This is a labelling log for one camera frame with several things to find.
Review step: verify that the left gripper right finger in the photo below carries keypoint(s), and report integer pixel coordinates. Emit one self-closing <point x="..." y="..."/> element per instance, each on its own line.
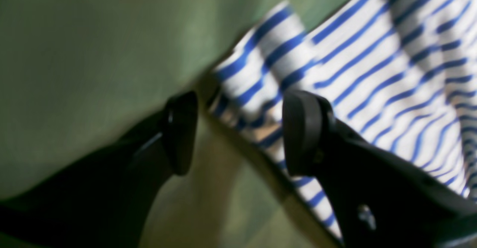
<point x="379" y="199"/>

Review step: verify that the blue white striped t-shirt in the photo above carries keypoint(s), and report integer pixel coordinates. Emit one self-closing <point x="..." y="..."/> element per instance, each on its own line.
<point x="401" y="73"/>

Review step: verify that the green table cloth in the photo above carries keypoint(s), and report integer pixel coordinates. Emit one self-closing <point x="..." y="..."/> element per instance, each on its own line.
<point x="77" y="74"/>

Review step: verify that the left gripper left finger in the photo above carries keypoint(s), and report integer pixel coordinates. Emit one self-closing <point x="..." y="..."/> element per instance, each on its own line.
<point x="103" y="199"/>

